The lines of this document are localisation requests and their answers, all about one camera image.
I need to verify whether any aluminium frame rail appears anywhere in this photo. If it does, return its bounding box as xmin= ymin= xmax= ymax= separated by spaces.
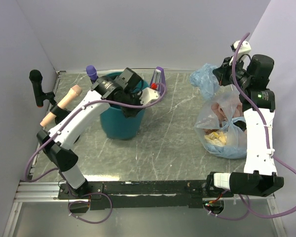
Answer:
xmin=56 ymin=68 xmax=197 ymax=74

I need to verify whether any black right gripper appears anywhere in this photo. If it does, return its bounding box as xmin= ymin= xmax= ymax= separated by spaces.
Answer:
xmin=212 ymin=55 xmax=251 ymax=90

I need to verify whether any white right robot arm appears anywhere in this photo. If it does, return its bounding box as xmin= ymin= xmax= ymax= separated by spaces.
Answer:
xmin=205 ymin=54 xmax=284 ymax=197

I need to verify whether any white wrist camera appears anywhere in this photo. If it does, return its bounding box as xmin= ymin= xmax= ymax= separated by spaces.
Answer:
xmin=231 ymin=40 xmax=252 ymax=60
xmin=140 ymin=83 xmax=160 ymax=105

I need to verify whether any teal plastic trash bin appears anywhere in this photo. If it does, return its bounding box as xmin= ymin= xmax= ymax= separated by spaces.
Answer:
xmin=96 ymin=68 xmax=148 ymax=140

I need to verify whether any beige microphone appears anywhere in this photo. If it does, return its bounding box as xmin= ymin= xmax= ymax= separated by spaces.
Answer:
xmin=40 ymin=85 xmax=82 ymax=126

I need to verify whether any clear bag with trash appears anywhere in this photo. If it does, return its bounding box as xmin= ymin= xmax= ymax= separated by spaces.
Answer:
xmin=194 ymin=90 xmax=247 ymax=159

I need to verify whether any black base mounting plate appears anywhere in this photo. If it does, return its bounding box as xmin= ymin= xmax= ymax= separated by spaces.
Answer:
xmin=58 ymin=180 xmax=233 ymax=210

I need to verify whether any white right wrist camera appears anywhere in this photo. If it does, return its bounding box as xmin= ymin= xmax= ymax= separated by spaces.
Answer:
xmin=231 ymin=40 xmax=252 ymax=60

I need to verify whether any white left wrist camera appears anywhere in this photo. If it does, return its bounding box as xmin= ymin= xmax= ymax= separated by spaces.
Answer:
xmin=140 ymin=83 xmax=160 ymax=105

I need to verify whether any purple metronome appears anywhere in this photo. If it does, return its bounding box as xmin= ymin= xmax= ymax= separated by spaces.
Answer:
xmin=150 ymin=67 xmax=166 ymax=95

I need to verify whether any light blue trash bag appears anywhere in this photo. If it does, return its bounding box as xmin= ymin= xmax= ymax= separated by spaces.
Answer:
xmin=189 ymin=63 xmax=220 ymax=100

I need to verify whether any black microphone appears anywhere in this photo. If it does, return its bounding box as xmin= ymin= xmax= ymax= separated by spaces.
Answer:
xmin=29 ymin=70 xmax=57 ymax=107

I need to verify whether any purple microphone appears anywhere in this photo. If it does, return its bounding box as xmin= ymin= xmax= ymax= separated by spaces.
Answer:
xmin=86 ymin=65 xmax=98 ymax=83

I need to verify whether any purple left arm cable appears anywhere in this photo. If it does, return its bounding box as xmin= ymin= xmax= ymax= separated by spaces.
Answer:
xmin=22 ymin=82 xmax=167 ymax=183

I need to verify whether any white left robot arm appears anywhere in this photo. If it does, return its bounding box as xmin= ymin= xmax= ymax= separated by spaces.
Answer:
xmin=37 ymin=68 xmax=148 ymax=198

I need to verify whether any black round stand base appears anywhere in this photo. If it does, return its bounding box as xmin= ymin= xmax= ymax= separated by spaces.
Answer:
xmin=53 ymin=108 xmax=81 ymax=144

